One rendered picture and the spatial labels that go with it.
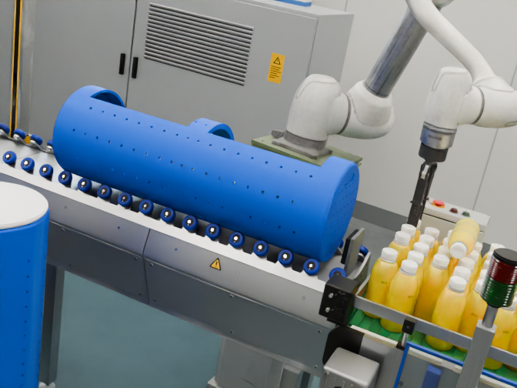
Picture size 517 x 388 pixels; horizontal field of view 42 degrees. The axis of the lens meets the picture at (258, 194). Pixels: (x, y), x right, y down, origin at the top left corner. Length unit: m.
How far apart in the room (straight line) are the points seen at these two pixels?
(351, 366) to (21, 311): 0.81
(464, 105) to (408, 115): 2.76
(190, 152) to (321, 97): 0.69
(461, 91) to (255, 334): 0.87
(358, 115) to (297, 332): 0.91
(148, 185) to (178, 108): 1.91
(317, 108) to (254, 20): 1.23
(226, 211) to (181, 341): 1.41
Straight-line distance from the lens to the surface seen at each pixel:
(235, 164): 1.80
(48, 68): 4.39
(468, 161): 4.56
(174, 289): 2.03
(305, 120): 2.40
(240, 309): 1.93
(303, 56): 3.42
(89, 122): 2.03
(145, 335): 3.16
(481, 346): 1.46
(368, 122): 2.48
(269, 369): 2.71
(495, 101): 1.90
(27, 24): 2.74
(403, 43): 2.36
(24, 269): 1.73
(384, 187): 4.74
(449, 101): 1.82
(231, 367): 2.80
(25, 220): 1.68
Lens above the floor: 1.74
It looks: 20 degrees down
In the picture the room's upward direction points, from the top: 10 degrees clockwise
